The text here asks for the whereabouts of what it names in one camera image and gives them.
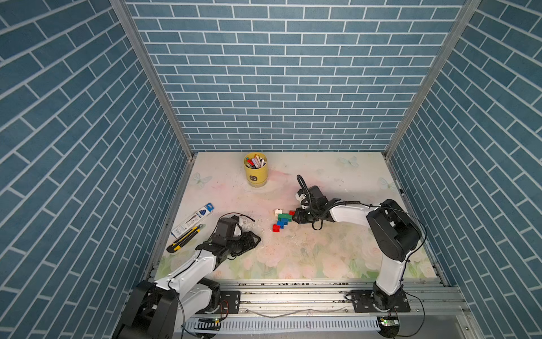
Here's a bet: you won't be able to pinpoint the yellow pen holder cup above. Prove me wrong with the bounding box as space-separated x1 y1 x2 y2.
244 152 268 187

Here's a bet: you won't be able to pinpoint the green long lego brick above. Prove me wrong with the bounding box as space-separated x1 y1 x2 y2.
278 213 292 223

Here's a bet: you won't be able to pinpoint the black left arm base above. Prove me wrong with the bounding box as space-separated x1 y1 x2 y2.
112 278 241 338

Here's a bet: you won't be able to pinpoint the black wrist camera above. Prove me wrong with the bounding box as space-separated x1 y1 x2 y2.
210 216 240 245
296 175 328 209

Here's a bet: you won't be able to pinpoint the markers in cup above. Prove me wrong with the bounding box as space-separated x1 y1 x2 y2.
245 155 266 170

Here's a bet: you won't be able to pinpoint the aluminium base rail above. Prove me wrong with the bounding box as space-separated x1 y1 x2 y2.
181 278 471 336

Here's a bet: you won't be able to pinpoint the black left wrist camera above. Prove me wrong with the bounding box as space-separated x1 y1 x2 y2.
210 216 240 245

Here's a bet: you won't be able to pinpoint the yellow black utility knife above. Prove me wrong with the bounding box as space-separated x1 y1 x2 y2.
166 224 204 254

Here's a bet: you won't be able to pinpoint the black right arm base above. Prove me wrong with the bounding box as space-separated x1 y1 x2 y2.
344 283 411 338

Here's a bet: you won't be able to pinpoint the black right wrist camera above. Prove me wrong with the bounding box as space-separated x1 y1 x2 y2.
296 175 328 209

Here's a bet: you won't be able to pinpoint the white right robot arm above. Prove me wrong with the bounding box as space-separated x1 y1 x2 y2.
292 194 426 297

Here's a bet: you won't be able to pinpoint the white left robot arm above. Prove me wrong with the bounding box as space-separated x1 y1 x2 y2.
156 231 261 319

